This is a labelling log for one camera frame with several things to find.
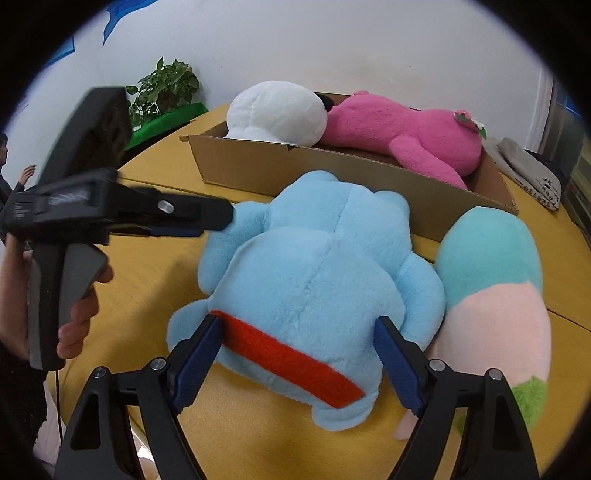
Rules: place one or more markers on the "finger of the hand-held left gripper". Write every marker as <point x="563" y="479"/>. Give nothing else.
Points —
<point x="184" y="210"/>
<point x="175" y="232"/>

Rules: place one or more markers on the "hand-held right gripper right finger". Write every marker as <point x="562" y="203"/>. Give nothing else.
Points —
<point x="395" y="364"/>

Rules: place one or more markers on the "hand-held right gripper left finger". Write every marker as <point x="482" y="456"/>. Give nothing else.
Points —
<point x="198" y="360"/>

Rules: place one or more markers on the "blue plush toy red headband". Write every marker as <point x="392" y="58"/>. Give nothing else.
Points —
<point x="314" y="286"/>

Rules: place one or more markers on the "pink pig plush toy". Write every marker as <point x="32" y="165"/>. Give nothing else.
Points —
<point x="494" y="295"/>

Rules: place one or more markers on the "brown cardboard box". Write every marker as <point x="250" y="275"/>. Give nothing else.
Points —
<point x="369" y="180"/>

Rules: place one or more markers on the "wooden desktop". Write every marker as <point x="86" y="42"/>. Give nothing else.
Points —
<point x="152" y="277"/>

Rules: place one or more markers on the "person's left hand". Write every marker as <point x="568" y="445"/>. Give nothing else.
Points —
<point x="11" y="295"/>

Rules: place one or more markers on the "green tablecloth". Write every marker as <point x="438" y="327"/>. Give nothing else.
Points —
<point x="171" y="120"/>

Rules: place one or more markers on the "large potted green plant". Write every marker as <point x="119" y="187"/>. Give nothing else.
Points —
<point x="166" y="87"/>

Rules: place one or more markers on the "panda plush toy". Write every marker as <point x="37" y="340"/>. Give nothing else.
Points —
<point x="277" y="115"/>

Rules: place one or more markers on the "grey cloth bag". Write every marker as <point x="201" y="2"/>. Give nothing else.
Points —
<point x="521" y="170"/>

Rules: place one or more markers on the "magenta plush toy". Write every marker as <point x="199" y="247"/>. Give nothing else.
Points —
<point x="415" y="134"/>

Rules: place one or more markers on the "black bag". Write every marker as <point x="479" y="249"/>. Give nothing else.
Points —
<point x="554" y="170"/>

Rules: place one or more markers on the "metal framed glass door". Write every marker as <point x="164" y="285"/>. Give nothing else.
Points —
<point x="570" y="138"/>

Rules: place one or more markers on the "blue wall decal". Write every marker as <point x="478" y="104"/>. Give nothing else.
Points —
<point x="124" y="18"/>

